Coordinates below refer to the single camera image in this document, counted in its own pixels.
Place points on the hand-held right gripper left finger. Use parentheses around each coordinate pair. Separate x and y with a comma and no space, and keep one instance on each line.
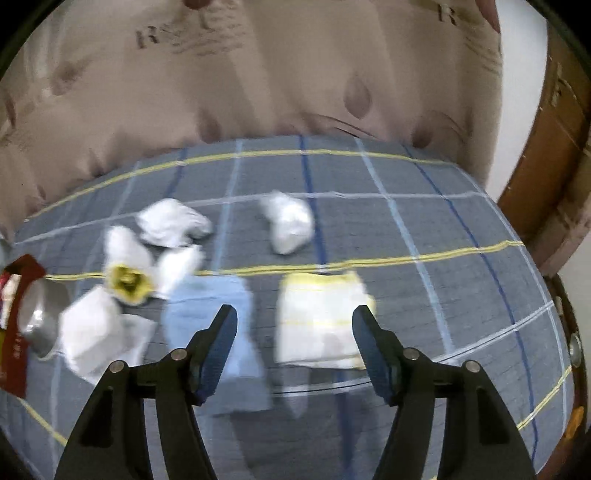
(220,344)

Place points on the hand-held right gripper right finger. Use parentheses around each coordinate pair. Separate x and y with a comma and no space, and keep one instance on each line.
(371,346)

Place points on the light blue towel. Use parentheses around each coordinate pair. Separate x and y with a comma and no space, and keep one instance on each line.
(207,300)

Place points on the white yellow striped towel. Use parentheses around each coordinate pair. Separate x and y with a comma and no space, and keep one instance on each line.
(318,318)

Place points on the white and yellow cloth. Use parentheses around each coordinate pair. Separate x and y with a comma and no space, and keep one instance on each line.
(131,272)

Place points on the white socks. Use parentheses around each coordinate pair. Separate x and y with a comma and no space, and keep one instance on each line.
(171,224)

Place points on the white cloth bundle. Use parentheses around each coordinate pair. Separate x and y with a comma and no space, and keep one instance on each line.
(288,224)

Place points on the gold metal tray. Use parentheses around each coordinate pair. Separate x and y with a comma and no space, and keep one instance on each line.
(18,364)

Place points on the grey plaid blanket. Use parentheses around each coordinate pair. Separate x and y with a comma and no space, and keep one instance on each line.
(415,277)

